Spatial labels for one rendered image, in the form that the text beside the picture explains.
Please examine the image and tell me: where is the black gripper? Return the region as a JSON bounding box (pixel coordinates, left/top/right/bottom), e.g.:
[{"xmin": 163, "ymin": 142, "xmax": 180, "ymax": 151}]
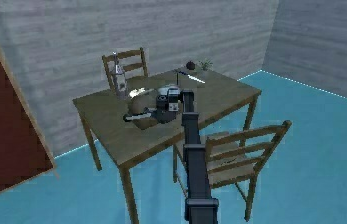
[{"xmin": 123, "ymin": 94, "xmax": 179, "ymax": 125}]

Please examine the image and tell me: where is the wooden dining table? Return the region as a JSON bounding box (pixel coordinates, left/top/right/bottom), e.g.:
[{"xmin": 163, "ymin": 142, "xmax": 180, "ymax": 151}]
[{"xmin": 72, "ymin": 66, "xmax": 262, "ymax": 224}]

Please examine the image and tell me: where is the white bowl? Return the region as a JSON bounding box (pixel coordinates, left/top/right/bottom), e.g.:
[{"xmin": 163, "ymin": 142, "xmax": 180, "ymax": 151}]
[{"xmin": 156, "ymin": 84, "xmax": 181, "ymax": 97}]

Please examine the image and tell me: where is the clear glass bottle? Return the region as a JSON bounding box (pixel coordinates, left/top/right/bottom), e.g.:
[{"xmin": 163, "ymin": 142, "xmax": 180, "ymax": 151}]
[{"xmin": 113, "ymin": 51, "xmax": 128, "ymax": 100}]

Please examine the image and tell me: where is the wooden slat-back chair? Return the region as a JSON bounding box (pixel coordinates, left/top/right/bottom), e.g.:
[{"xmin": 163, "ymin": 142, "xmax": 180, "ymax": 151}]
[
  {"xmin": 101, "ymin": 47, "xmax": 149, "ymax": 95},
  {"xmin": 172, "ymin": 119, "xmax": 293, "ymax": 223}
]

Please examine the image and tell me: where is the small green house plant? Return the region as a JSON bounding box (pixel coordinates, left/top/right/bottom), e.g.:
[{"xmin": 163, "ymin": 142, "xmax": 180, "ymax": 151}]
[{"xmin": 198, "ymin": 58, "xmax": 214, "ymax": 72}]

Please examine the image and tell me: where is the dark red door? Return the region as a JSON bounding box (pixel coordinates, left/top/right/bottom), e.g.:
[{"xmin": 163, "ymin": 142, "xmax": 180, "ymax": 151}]
[{"xmin": 0, "ymin": 13, "xmax": 57, "ymax": 202}]

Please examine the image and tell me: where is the blue-handled knife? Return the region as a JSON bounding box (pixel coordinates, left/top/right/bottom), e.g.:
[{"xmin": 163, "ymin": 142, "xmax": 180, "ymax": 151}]
[{"xmin": 174, "ymin": 68, "xmax": 206, "ymax": 85}]

